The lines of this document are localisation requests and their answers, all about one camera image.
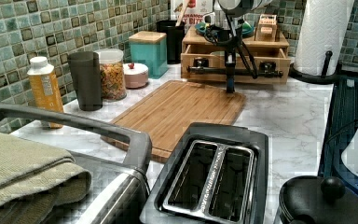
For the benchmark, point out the small wooden toy block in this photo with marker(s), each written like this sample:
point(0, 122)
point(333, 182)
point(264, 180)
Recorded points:
point(266, 28)

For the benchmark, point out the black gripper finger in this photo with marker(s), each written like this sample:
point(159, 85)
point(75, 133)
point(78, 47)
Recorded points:
point(230, 62)
point(248, 60)

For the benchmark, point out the black paper towel holder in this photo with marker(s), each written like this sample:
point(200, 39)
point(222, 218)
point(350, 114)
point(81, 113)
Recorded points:
point(323, 78)

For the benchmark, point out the dark grey tumbler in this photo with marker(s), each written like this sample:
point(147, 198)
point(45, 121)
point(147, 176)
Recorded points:
point(85, 73)

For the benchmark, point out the green toy vegetable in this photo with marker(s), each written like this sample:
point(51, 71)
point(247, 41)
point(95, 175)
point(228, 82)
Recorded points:
point(247, 28)

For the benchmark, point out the teal canister wooden lid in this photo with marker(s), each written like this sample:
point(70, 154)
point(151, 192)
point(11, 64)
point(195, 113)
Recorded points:
point(150, 48)

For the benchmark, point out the wooden drawer with black handle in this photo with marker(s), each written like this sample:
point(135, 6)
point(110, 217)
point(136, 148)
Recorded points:
point(266, 59)

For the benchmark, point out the pink lidded bowl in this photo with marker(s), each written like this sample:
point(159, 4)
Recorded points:
point(136, 75)

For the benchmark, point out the black pot lid with knob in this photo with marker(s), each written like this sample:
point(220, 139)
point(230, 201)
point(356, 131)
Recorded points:
point(311, 199)

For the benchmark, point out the stainless toaster oven with handle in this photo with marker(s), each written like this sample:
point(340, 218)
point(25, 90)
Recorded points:
point(118, 190)

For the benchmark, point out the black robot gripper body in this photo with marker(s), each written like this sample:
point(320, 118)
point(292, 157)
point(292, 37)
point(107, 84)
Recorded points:
point(226, 33)

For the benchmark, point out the wooden spoon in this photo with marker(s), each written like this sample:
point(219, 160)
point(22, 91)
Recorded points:
point(182, 12)

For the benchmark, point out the cinnamon cereal box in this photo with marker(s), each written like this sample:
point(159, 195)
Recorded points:
point(194, 11)

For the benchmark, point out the white paper towel roll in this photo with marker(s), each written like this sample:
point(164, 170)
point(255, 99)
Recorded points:
point(323, 29)

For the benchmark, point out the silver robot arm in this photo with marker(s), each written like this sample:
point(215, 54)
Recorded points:
point(236, 9)

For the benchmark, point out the teal plate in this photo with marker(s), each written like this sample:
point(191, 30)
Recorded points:
point(201, 28)

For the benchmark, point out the black utensil holder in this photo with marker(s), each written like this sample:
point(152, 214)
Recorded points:
point(175, 34)

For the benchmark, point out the black two-slot toaster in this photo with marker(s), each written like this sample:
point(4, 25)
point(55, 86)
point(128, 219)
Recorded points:
point(217, 174)

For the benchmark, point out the bamboo cutting board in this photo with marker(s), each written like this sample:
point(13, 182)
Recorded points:
point(166, 113)

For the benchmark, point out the glass jar of cereal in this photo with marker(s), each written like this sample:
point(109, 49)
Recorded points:
point(112, 73)

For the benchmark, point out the olive green towel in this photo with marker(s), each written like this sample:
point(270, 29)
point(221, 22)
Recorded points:
point(35, 178)

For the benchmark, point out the orange juice bottle white cap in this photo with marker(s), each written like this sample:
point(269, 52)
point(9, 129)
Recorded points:
point(44, 84)

